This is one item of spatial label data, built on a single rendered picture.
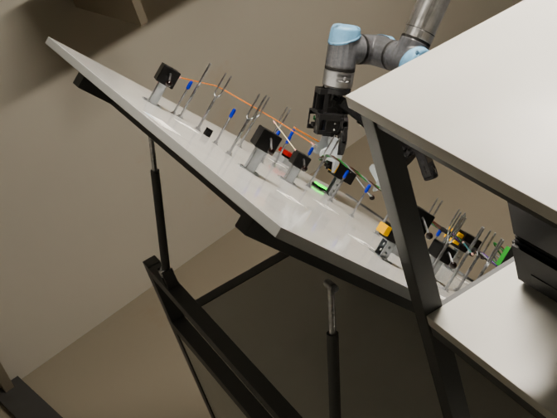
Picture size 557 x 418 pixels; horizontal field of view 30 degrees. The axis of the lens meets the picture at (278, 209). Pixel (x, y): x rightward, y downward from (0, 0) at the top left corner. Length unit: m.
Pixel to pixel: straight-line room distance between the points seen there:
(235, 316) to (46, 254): 1.53
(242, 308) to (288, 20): 2.03
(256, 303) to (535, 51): 1.60
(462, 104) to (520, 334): 0.39
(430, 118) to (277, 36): 3.30
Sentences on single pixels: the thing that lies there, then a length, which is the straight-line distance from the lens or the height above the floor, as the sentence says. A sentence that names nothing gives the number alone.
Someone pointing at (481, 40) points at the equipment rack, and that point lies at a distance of 1.52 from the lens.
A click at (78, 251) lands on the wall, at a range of 4.32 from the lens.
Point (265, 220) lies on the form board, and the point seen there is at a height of 1.68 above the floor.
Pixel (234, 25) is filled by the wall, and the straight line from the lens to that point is 4.47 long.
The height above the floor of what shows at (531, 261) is 1.53.
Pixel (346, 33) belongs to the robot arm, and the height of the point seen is 1.48.
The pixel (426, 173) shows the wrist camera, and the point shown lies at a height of 1.10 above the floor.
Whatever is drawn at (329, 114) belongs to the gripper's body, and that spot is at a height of 1.32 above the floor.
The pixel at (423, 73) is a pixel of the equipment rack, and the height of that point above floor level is 1.85.
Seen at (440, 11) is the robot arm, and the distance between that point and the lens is 2.54.
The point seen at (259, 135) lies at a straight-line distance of 2.06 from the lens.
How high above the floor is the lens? 2.52
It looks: 32 degrees down
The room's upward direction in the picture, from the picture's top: 19 degrees counter-clockwise
